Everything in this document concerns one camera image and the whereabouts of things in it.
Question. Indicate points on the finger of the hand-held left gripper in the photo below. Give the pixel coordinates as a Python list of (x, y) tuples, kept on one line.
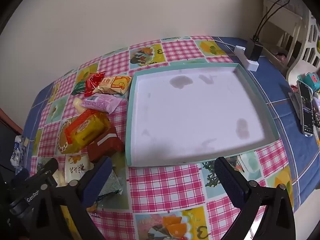
[(48, 167), (21, 175)]

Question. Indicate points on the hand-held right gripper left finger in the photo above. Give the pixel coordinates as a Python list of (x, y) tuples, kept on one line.
[(98, 180)]

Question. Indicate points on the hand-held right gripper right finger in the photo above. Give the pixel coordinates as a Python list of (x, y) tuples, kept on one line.
[(230, 182)]

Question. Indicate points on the silver green snack packet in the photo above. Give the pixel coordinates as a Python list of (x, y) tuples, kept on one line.
[(111, 186)]

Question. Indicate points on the white steamed bun packet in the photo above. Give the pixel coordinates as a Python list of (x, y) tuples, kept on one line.
[(77, 168)]

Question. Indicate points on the dark red snack box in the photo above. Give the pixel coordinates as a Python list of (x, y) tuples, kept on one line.
[(105, 147)]

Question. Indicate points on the red checked packet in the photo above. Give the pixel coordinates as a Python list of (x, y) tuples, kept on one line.
[(85, 132)]

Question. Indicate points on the pale yellow round snack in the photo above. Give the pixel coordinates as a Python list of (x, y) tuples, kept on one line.
[(78, 107)]

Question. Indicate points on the pink snack packet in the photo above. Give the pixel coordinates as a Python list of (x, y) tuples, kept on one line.
[(101, 103)]

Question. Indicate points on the teal-edged white cardboard tray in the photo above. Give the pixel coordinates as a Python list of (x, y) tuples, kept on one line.
[(190, 110)]

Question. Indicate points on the red snack packet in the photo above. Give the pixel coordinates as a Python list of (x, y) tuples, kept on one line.
[(92, 83)]

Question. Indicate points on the beige orange bread packet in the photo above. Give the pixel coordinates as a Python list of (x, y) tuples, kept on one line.
[(113, 85)]

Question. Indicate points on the blue white crumpled packet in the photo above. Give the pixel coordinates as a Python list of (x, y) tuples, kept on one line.
[(17, 152)]

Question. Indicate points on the dark cabinet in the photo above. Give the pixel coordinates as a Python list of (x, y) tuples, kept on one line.
[(7, 142)]

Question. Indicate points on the salmon board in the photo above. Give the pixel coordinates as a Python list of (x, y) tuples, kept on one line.
[(10, 120)]

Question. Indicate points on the pink checked fruit-print tablecloth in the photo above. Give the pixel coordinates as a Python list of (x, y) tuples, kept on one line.
[(162, 180)]

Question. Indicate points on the white power strip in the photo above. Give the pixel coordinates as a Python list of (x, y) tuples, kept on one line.
[(251, 65)]

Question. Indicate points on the teal toy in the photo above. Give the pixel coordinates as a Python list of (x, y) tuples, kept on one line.
[(312, 78)]

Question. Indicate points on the black charger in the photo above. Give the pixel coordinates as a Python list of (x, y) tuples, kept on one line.
[(253, 50)]

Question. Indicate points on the white wooden chair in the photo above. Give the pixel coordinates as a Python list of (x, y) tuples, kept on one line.
[(300, 47)]

